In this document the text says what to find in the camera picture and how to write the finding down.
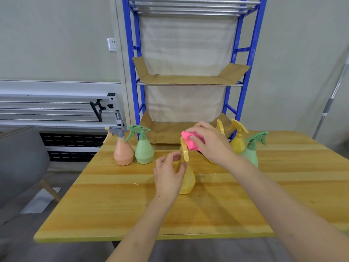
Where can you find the person's right hand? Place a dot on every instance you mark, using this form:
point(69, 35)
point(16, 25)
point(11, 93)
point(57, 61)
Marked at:
point(215, 145)

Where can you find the person's left hand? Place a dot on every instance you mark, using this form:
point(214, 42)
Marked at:
point(166, 180)

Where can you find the person's right thumb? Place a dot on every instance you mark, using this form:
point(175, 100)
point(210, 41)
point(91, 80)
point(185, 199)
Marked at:
point(196, 139)

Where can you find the person's left thumb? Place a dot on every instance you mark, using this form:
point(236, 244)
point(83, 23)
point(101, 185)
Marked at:
point(182, 168)

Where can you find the pink cleaning cloth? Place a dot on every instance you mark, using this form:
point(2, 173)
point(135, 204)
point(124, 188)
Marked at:
point(188, 140)

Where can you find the pale yellow spray bottle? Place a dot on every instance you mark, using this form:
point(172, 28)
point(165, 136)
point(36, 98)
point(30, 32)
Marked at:
point(188, 180)

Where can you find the person's left forearm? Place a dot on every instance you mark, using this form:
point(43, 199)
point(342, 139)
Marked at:
point(141, 231)

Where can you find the person's right forearm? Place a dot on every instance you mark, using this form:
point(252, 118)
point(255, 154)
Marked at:
point(275, 204)

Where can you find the brown cardboard sheet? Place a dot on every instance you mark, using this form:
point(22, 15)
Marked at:
point(166, 132)
point(188, 79)

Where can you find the green spray bottle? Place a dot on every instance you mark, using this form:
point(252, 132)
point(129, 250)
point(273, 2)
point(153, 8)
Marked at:
point(144, 151)
point(252, 155)

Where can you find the orange spray bottle grey trigger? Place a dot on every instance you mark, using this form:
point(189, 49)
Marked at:
point(124, 154)

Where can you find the blue metal shelf rack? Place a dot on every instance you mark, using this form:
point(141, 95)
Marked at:
point(131, 65)

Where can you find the beige fabric backing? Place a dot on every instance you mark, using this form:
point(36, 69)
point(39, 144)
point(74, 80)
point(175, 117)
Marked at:
point(185, 38)

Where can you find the black vent panel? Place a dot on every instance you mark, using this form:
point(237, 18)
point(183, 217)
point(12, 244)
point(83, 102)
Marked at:
point(71, 147)

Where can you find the grey metal pole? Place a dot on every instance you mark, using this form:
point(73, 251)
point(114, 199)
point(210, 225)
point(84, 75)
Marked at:
point(328, 106)

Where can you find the grey chair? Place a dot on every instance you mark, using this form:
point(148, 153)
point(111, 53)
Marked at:
point(19, 160)

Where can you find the white wall socket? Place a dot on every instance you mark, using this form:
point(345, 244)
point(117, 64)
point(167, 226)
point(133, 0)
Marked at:
point(111, 45)

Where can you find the grey aluminium rail frame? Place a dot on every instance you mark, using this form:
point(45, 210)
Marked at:
point(49, 98)

